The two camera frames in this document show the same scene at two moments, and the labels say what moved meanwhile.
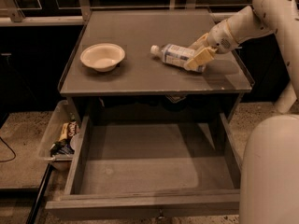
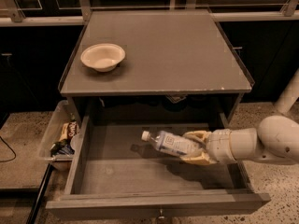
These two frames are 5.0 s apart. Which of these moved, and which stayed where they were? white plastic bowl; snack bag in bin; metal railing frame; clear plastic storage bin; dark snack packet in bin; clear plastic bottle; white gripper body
Moved: clear plastic bottle; white gripper body
Stayed: clear plastic storage bin; dark snack packet in bin; snack bag in bin; metal railing frame; white plastic bowl
